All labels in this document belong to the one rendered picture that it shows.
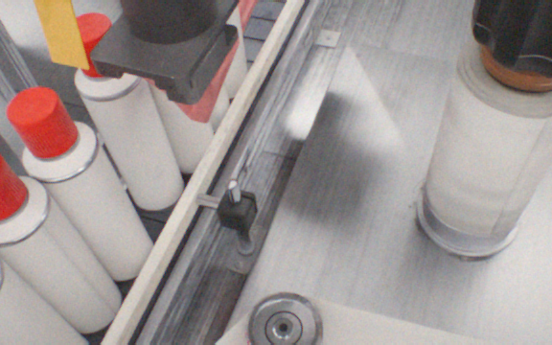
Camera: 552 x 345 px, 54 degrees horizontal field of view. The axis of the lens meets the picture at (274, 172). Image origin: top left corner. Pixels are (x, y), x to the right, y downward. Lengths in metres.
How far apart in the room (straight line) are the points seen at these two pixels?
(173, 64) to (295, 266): 0.24
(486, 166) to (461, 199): 0.05
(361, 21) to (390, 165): 0.29
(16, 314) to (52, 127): 0.12
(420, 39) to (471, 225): 0.35
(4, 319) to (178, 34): 0.20
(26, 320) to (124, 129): 0.16
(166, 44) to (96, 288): 0.21
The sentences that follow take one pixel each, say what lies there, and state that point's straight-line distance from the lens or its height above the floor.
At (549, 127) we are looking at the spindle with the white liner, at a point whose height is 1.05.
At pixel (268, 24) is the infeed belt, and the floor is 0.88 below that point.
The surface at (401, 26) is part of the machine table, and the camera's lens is 0.78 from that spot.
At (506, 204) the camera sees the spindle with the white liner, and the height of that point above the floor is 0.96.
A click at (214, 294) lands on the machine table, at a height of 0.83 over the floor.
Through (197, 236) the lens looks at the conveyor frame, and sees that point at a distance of 0.52.
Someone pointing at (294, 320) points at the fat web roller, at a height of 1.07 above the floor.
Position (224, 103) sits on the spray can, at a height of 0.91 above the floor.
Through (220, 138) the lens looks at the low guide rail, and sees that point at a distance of 0.54.
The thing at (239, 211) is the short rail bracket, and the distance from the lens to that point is 0.48.
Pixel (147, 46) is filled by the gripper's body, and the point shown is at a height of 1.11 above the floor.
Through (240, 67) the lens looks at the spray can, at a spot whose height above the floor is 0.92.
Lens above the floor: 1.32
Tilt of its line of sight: 54 degrees down
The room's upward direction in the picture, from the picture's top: 7 degrees counter-clockwise
